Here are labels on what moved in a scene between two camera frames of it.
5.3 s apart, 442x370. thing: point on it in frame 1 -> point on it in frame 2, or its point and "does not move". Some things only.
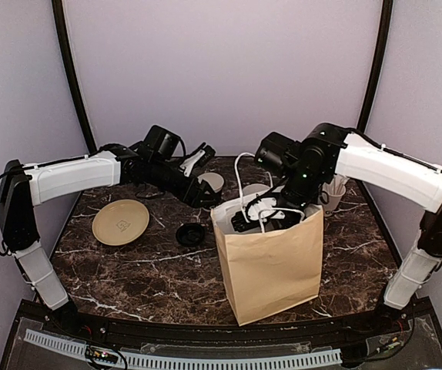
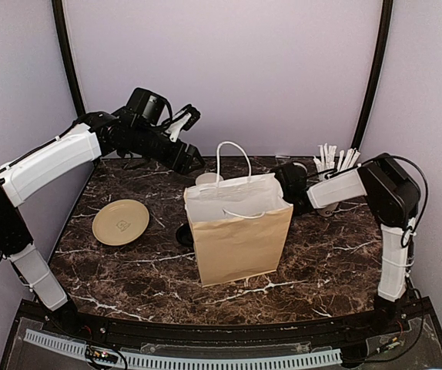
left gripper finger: [199, 158] -> [185, 119]
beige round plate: [120, 222] does not move
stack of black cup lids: [191, 234] does not move
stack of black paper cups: [215, 181] does not move
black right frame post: [384, 42] does not move
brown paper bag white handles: [274, 268] -> [239, 224]
